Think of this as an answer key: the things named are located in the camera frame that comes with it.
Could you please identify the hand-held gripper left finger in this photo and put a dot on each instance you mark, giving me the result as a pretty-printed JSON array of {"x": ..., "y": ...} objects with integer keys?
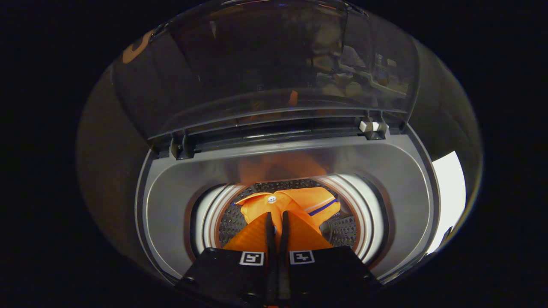
[{"x": 231, "y": 273}]

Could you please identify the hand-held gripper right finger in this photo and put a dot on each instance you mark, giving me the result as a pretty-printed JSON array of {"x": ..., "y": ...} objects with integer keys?
[{"x": 329, "y": 273}]

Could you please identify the yellow polo shirt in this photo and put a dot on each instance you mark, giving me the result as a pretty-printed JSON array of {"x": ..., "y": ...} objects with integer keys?
[{"x": 295, "y": 201}]

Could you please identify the grey washing machine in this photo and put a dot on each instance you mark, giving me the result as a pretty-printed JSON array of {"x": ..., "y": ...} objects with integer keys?
[{"x": 171, "y": 201}]

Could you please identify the dark transparent washing machine lid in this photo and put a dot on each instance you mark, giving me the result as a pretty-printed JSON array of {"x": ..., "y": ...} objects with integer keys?
[{"x": 257, "y": 64}]

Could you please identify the white flat panel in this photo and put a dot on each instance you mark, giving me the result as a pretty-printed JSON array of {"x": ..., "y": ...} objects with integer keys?
[{"x": 447, "y": 192}]

